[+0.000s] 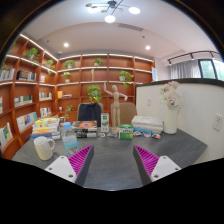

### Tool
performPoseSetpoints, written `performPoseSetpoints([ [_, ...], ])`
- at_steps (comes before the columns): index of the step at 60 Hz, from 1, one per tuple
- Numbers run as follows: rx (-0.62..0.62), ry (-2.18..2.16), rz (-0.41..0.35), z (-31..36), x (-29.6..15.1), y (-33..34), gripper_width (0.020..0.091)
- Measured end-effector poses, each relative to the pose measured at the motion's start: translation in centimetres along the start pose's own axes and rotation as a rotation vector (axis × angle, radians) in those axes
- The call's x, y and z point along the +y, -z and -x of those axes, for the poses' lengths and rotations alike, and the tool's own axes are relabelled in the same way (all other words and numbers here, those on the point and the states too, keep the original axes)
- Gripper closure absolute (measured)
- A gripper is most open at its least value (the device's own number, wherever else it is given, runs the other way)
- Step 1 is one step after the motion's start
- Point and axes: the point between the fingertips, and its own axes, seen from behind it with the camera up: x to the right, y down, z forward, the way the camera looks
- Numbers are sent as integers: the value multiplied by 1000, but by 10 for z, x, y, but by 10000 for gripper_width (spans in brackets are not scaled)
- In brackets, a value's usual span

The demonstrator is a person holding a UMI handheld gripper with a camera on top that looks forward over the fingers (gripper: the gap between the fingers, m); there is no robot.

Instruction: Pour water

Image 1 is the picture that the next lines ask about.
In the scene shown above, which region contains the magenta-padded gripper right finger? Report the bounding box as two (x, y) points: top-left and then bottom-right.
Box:
(132, 144), (183, 186)

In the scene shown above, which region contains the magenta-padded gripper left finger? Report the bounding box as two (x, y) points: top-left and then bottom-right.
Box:
(44, 144), (95, 187)

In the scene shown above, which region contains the clear blue-capped water bottle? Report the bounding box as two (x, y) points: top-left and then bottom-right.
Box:
(61, 121), (80, 158)

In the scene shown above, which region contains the white mug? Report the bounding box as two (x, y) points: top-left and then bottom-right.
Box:
(33, 135), (56, 162)

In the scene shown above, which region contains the colourful book stack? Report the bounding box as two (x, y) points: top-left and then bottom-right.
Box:
(31, 116), (62, 140)

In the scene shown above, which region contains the dark book stack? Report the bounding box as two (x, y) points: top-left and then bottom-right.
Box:
(70, 120), (98, 139)

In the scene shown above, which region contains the white book stack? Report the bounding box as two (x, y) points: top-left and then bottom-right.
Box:
(130, 115), (164, 135)

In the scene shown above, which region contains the green white tissue box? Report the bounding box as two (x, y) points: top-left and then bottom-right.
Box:
(118, 123), (135, 141)

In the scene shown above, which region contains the green white drink carton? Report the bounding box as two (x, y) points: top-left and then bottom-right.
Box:
(100, 112), (110, 134)

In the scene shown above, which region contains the dark chair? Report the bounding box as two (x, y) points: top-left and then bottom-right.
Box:
(76, 101), (104, 128)

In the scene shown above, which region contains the beige chair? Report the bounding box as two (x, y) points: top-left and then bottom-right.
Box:
(109, 101), (138, 126)

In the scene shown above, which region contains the wooden artist mannequin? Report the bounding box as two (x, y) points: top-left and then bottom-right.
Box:
(103, 81), (129, 129)

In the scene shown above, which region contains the grey curtain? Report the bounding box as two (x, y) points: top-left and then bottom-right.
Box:
(169, 59), (202, 80)

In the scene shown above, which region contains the wooden shelf unit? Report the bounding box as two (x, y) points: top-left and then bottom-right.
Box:
(0, 32), (156, 160)

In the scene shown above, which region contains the window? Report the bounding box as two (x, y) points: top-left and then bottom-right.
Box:
(198, 58), (224, 81)

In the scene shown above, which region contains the ceiling air vent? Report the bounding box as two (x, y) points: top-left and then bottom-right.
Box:
(117, 22), (144, 32)

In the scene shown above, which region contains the branched ceiling lamp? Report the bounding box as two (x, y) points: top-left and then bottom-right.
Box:
(84, 0), (142, 24)

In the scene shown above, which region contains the white wall socket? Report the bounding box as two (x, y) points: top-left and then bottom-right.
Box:
(212, 113), (224, 132)

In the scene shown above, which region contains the black track light rail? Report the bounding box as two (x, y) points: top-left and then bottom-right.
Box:
(167, 50), (223, 66)

